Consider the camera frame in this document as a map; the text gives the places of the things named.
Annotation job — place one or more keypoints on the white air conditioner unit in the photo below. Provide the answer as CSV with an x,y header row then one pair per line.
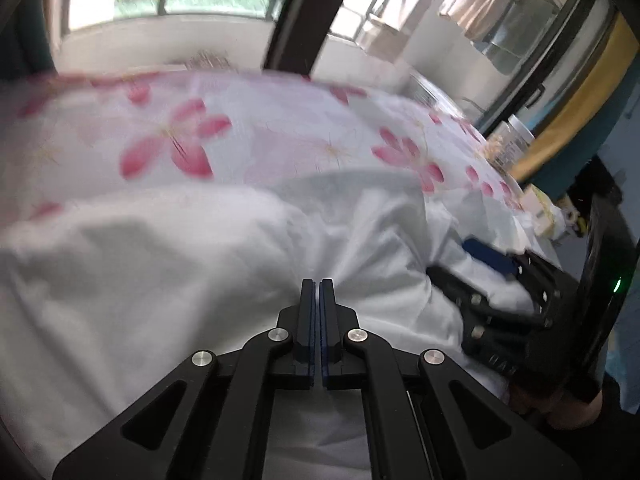
x,y
420,89

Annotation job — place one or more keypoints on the person right hand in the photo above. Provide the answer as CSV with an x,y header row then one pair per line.
x,y
558,411

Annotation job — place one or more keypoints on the floral pink white bedsheet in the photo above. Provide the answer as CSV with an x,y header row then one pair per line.
x,y
67,139

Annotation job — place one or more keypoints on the dried potted plant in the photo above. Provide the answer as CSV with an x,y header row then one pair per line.
x,y
206,60

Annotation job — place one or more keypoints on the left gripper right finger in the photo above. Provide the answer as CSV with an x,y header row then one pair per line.
x,y
426,418

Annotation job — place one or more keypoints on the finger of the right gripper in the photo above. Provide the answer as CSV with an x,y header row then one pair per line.
x,y
505,263
470,301

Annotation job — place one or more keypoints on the yellow tissue box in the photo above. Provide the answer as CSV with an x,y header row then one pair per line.
x,y
548,219

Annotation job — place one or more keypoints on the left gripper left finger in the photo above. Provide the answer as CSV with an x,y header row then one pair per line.
x,y
209,417

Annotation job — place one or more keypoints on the white hooded sun jacket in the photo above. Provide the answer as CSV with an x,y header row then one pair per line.
x,y
103,298

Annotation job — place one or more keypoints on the clear plastic snack jar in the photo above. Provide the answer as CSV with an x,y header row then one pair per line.
x,y
511,141

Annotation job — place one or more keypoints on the hanging clothes on balcony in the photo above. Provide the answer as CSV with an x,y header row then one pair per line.
x,y
504,31

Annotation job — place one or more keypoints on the yellow curtain right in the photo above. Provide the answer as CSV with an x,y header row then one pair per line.
x,y
603,79

